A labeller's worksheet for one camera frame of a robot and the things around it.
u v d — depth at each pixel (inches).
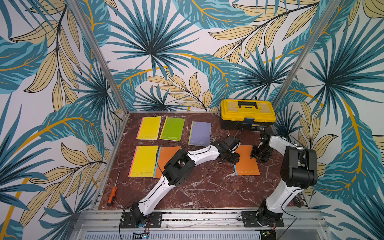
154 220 28.9
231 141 30.5
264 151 31.9
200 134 41.9
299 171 19.6
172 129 43.3
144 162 35.7
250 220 28.8
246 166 37.7
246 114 38.2
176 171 23.4
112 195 31.3
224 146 30.1
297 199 31.1
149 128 43.4
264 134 28.9
